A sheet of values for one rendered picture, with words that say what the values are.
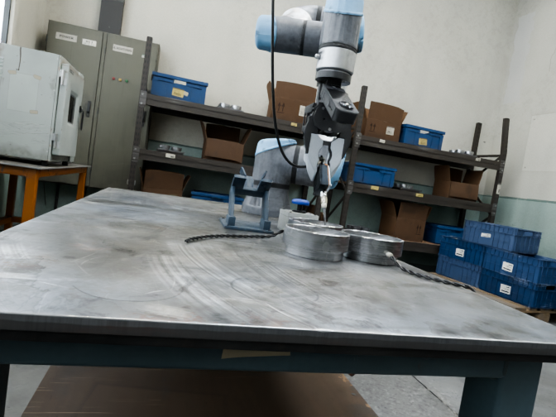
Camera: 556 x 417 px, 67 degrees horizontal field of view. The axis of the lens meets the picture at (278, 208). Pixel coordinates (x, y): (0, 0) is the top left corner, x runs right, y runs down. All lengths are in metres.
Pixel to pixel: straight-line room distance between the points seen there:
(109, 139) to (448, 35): 4.15
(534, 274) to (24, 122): 4.00
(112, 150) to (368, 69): 3.02
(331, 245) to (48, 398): 0.46
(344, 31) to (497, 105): 5.50
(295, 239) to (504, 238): 3.93
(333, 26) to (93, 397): 0.75
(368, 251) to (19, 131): 2.44
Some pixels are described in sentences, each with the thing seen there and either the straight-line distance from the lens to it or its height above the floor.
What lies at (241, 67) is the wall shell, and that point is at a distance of 4.88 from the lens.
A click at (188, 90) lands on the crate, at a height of 1.62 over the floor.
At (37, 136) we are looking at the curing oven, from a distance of 2.84.
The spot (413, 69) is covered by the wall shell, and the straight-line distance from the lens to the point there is 5.64.
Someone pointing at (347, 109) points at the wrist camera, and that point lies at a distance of 0.77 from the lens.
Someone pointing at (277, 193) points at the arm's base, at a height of 0.87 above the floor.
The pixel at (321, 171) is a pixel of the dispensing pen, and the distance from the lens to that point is 0.82.
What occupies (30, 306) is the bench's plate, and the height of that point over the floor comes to 0.80.
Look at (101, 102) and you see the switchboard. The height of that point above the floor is 1.39.
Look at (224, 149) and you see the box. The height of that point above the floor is 1.12.
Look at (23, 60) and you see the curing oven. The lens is 2.91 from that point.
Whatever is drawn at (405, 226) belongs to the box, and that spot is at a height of 0.61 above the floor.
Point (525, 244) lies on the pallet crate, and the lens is 4.59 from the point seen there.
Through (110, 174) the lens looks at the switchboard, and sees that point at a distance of 4.49.
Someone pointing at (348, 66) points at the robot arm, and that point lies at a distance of 0.86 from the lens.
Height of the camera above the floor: 0.91
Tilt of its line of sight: 4 degrees down
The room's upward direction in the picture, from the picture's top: 9 degrees clockwise
